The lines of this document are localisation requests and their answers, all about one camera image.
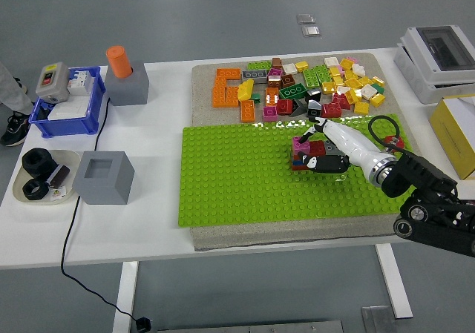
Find black part in bin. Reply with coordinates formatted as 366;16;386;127
36;101;56;121

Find yellow sloped toy brick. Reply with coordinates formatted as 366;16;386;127
237;78;255;101

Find long grey metal plate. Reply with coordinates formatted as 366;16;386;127
155;320;344;333

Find white junction box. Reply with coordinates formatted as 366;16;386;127
393;42;475;105

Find square grey metal plate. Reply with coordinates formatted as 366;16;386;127
361;305;394;333

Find large black nut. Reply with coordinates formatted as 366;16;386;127
21;147;56;174

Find dark green brick with circles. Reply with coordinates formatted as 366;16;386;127
278;83;308;99

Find grey cube with square hole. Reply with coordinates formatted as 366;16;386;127
71;150;135;205

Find white flat switch panel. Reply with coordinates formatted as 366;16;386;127
47;101;90;121

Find green studded baseplate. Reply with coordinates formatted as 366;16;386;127
177;113;415;229

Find grey push-button switch box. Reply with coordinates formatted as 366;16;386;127
35;62;71;103

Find grey-brown foam mat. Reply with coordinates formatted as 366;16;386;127
190;52;448;251

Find grey brick with circles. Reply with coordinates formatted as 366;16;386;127
242;68;269;83

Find dark grey sloped brick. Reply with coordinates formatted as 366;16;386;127
289;98;306;117

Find white warning label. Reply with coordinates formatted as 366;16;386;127
48;185;68;202

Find white circuit breaker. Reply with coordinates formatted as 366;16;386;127
66;69;94;97

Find orange toy brick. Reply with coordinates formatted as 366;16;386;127
224;85;240;108
264;87;280;108
240;99;256;122
215;67;243;88
212;77;228;108

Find black power cable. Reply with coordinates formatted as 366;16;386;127
60;96;139;321

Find blue plastic bin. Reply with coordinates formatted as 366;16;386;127
28;65;107;139

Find yellow cardboard box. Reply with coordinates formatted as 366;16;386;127
429;94;475;181

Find white table leg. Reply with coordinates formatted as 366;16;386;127
373;243;415;320
112;260;140;333

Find orange cylinder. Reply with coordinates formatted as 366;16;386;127
105;44;134;79

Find grey block with round hole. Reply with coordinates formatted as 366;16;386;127
105;59;150;107

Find small black nut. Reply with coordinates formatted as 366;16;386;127
22;179;50;202

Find beige tray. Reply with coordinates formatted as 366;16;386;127
12;148;82;205

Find dark brown roll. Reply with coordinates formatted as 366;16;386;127
44;163;71;188

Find person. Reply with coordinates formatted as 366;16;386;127
0;61;35;148

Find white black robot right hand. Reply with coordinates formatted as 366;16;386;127
298;116;396;174

